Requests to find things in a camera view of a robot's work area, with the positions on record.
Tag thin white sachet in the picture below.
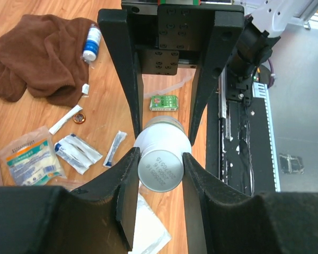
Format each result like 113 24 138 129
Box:
103 131 127 168

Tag green medicine box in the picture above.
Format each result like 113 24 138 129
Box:
149 95 179 111

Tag green white bandage packet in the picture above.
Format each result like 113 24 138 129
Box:
0 126 66 186

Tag small round copper tin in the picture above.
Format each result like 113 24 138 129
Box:
73 113 86 124

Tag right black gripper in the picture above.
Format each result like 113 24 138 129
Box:
97 1 244 145

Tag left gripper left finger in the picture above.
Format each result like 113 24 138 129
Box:
0 148 140 253

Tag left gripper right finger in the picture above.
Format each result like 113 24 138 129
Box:
182 153 318 253

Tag white medicine bottle green label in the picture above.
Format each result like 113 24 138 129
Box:
134 115 192 193

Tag white gauze pad packet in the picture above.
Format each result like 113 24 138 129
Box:
129 183 172 253

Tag white cotton swab wrapper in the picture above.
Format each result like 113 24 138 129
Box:
49 104 83 135

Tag white swab packets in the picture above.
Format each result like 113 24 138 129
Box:
55 133 103 175

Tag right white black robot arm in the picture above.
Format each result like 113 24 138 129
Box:
97 1 318 143

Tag brown towel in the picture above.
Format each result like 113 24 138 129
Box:
0 14 95 107

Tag white blue pill bottle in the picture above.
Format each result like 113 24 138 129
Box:
82 24 102 62

